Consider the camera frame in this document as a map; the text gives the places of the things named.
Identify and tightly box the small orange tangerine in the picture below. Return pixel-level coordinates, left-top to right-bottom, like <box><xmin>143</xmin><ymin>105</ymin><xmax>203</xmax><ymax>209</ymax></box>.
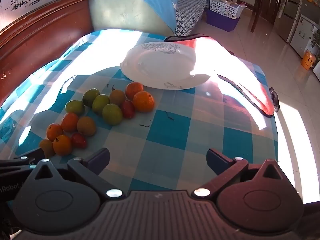
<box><xmin>52</xmin><ymin>134</ymin><xmax>73</xmax><ymax>156</ymax></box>
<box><xmin>47</xmin><ymin>123</ymin><xmax>64</xmax><ymax>142</ymax></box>
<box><xmin>132</xmin><ymin>91</ymin><xmax>155</xmax><ymax>113</ymax></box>
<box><xmin>125</xmin><ymin>82</ymin><xmax>144</xmax><ymax>100</ymax></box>
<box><xmin>61</xmin><ymin>112</ymin><xmax>80</xmax><ymax>133</ymax></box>

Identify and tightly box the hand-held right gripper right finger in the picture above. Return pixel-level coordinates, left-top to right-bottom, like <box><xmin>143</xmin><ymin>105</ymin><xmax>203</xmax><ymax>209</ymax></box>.
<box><xmin>194</xmin><ymin>148</ymin><xmax>288</xmax><ymax>198</ymax></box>

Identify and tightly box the blue sailboat print cloth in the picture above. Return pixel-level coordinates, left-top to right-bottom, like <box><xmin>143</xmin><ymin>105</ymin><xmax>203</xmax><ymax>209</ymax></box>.
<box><xmin>69</xmin><ymin>0</ymin><xmax>179</xmax><ymax>35</ymax></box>

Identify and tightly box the blue plastic bin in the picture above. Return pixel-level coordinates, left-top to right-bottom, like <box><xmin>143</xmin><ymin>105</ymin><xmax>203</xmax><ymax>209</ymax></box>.
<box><xmin>205</xmin><ymin>9</ymin><xmax>241</xmax><ymax>32</ymax></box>

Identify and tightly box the dark houndstooth sofa cover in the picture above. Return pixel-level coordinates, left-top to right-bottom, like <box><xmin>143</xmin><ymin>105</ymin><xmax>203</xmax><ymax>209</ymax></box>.
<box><xmin>174</xmin><ymin>0</ymin><xmax>209</xmax><ymax>37</ymax></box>

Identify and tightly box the clear wrapped snack packet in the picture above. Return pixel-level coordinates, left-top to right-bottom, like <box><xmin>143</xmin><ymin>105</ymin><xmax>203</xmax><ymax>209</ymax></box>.
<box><xmin>224</xmin><ymin>0</ymin><xmax>247</xmax><ymax>8</ymax></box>

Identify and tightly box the red cherry tomato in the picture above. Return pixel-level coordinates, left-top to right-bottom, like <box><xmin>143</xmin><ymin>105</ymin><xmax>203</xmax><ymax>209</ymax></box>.
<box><xmin>121</xmin><ymin>100</ymin><xmax>136</xmax><ymax>119</ymax></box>
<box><xmin>71</xmin><ymin>132</ymin><xmax>88</xmax><ymax>149</ymax></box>

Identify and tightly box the coral cloth with dark trim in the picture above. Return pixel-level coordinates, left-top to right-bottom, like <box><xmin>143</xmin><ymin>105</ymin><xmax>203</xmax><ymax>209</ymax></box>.
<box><xmin>164</xmin><ymin>34</ymin><xmax>279</xmax><ymax>118</ymax></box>

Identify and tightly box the pale green cushion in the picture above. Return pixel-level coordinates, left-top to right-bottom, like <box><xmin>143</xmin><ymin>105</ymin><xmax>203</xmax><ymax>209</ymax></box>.
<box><xmin>89</xmin><ymin>0</ymin><xmax>175</xmax><ymax>36</ymax></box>

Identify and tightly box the silver refrigerator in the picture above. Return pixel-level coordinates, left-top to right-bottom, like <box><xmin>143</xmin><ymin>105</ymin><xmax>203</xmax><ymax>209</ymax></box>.
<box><xmin>274</xmin><ymin>0</ymin><xmax>313</xmax><ymax>43</ymax></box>

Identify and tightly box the white floral print plate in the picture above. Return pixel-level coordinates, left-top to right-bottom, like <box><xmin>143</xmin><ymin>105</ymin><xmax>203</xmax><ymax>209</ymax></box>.
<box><xmin>120</xmin><ymin>41</ymin><xmax>211</xmax><ymax>90</ymax></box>

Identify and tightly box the orange smiley face bin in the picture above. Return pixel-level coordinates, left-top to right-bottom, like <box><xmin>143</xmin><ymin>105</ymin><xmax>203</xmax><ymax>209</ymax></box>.
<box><xmin>300</xmin><ymin>49</ymin><xmax>316</xmax><ymax>70</ymax></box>

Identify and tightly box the trailing green potted plant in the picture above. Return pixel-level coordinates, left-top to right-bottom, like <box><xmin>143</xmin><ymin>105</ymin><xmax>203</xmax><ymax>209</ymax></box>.
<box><xmin>309</xmin><ymin>27</ymin><xmax>320</xmax><ymax>63</ymax></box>

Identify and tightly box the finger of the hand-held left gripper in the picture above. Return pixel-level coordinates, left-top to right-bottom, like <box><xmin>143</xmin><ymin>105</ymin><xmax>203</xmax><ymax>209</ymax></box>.
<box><xmin>0</xmin><ymin>148</ymin><xmax>45</xmax><ymax>174</ymax></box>

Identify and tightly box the white plastic basket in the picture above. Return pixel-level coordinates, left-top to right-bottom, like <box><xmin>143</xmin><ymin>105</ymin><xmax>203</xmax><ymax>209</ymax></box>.
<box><xmin>209</xmin><ymin>0</ymin><xmax>247</xmax><ymax>19</ymax></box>

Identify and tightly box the green jujube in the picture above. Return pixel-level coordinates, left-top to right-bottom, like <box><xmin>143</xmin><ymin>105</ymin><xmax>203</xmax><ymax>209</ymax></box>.
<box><xmin>92</xmin><ymin>94</ymin><xmax>110</xmax><ymax>117</ymax></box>
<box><xmin>65</xmin><ymin>100</ymin><xmax>86</xmax><ymax>115</ymax></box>
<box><xmin>82</xmin><ymin>88</ymin><xmax>100</xmax><ymax>107</ymax></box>
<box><xmin>102</xmin><ymin>103</ymin><xmax>123</xmax><ymax>126</ymax></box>

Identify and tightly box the brown jujube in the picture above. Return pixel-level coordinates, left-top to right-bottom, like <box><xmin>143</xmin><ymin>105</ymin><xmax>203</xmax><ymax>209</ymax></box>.
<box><xmin>109</xmin><ymin>89</ymin><xmax>126</xmax><ymax>107</ymax></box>
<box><xmin>76</xmin><ymin>116</ymin><xmax>97</xmax><ymax>137</ymax></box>

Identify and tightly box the dark wooden chair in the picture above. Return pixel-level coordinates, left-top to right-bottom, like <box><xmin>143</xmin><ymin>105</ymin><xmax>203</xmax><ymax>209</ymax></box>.
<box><xmin>250</xmin><ymin>0</ymin><xmax>277</xmax><ymax>33</ymax></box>

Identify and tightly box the blue white checked tablecloth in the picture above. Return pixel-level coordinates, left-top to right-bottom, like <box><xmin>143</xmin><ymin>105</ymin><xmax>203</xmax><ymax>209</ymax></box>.
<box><xmin>0</xmin><ymin>29</ymin><xmax>279</xmax><ymax>193</ymax></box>

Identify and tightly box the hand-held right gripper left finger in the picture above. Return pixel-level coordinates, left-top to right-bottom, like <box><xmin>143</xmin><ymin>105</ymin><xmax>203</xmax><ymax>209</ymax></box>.
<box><xmin>31</xmin><ymin>148</ymin><xmax>123</xmax><ymax>198</ymax></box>

